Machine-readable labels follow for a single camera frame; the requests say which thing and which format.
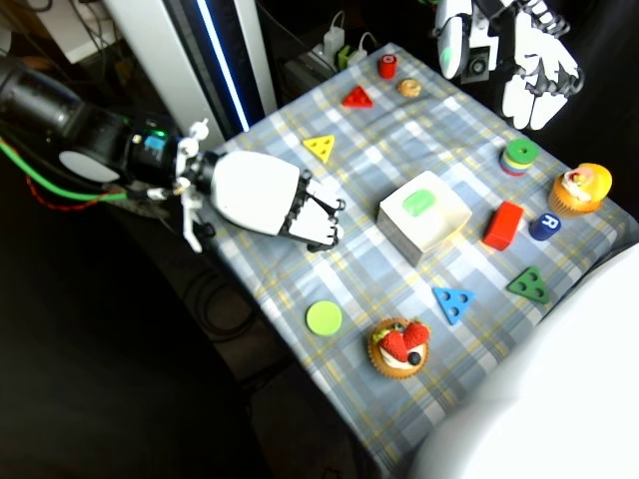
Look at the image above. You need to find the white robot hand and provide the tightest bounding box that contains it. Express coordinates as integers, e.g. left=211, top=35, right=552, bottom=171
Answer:
left=432, top=0, right=585, bottom=132
left=209, top=149, right=347, bottom=253

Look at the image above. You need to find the blue cylinder with letter R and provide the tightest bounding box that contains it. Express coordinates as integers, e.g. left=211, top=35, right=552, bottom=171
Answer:
left=528, top=213, right=563, bottom=241

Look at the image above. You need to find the white and yellow paper box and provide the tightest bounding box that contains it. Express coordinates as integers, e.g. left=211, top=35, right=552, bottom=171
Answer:
left=377, top=170, right=473, bottom=266

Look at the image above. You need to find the yellow triangle block with holes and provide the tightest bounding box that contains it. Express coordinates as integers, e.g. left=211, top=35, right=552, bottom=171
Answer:
left=302, top=133, right=336, bottom=164

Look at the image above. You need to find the stack of coloured rings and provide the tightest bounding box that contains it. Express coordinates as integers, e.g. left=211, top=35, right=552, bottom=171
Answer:
left=498, top=138, right=540, bottom=178

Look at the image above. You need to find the grey power strip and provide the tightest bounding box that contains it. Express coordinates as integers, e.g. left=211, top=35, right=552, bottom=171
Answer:
left=282, top=49, right=340, bottom=91

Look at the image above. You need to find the red triangle block with holes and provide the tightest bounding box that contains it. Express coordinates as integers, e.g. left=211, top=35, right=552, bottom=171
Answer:
left=340, top=85, right=374, bottom=109

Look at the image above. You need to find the light green flat disc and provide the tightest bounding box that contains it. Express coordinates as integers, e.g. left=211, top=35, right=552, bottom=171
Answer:
left=305, top=299, right=343, bottom=335

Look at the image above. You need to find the blue plaid tablecloth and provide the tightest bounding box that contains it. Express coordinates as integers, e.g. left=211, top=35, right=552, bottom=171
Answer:
left=207, top=42, right=639, bottom=479

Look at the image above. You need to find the yellow cream toy cupcake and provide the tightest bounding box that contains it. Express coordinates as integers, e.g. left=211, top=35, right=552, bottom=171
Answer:
left=547, top=162, right=614, bottom=220

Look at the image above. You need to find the white robot body column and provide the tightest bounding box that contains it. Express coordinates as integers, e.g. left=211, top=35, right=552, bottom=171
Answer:
left=102, top=0, right=279, bottom=134

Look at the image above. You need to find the green plug adapter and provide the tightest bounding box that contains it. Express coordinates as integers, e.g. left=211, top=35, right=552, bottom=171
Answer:
left=336, top=44, right=368, bottom=69

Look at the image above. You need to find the white charger plug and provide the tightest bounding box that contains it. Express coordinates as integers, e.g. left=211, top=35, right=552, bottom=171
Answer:
left=356, top=32, right=380, bottom=64
left=321, top=27, right=348, bottom=56

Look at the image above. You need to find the red rectangular block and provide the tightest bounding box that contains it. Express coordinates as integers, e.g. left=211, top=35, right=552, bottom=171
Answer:
left=481, top=201, right=525, bottom=251

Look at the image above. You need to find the strawberry toy cupcake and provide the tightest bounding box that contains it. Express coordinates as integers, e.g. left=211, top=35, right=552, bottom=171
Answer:
left=367, top=317, right=431, bottom=381

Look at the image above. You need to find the blue triangle block with holes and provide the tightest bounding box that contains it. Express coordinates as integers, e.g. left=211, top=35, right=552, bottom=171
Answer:
left=431, top=286, right=476, bottom=326

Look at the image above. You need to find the white shelf panel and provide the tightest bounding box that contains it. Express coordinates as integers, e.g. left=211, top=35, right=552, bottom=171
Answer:
left=37, top=0, right=119, bottom=65

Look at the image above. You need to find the green triangle block with holes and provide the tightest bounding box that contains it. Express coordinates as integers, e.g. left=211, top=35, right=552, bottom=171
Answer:
left=505, top=265, right=551, bottom=305

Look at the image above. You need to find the white blurred rounded cover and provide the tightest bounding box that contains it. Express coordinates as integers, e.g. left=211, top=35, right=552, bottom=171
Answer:
left=408, top=234, right=639, bottom=479

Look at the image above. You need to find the black floor cable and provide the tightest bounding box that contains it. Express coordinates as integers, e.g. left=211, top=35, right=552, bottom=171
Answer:
left=184, top=268, right=256, bottom=340

